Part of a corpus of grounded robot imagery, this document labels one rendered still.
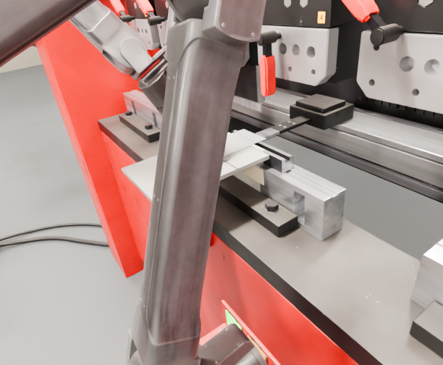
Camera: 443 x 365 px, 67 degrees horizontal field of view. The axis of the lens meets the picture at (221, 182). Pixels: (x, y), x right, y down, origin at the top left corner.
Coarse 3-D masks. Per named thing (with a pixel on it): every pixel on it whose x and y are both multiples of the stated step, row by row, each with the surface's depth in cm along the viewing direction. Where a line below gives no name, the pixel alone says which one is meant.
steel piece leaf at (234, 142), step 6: (228, 138) 79; (234, 138) 79; (240, 138) 78; (246, 138) 78; (228, 144) 76; (234, 144) 76; (240, 144) 76; (246, 144) 75; (252, 144) 75; (228, 150) 74; (234, 150) 73
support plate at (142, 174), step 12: (156, 156) 75; (228, 156) 72; (240, 156) 71; (252, 156) 70; (264, 156) 70; (132, 168) 71; (144, 168) 71; (228, 168) 67; (240, 168) 67; (132, 180) 67; (144, 180) 66; (144, 192) 63
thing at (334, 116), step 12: (312, 96) 89; (324, 96) 88; (300, 108) 86; (312, 108) 83; (324, 108) 81; (336, 108) 83; (348, 108) 84; (288, 120) 84; (300, 120) 83; (312, 120) 84; (324, 120) 80; (336, 120) 83; (264, 132) 79; (276, 132) 79
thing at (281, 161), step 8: (256, 144) 77; (264, 144) 75; (264, 152) 72; (272, 152) 73; (280, 152) 71; (272, 160) 70; (280, 160) 68; (288, 160) 69; (280, 168) 69; (288, 168) 70
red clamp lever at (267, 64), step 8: (264, 32) 50; (272, 32) 50; (264, 40) 50; (272, 40) 50; (264, 48) 51; (264, 56) 52; (272, 56) 52; (264, 64) 52; (272, 64) 52; (264, 72) 52; (272, 72) 53; (264, 80) 53; (272, 80) 53; (264, 88) 54; (272, 88) 54; (264, 96) 55
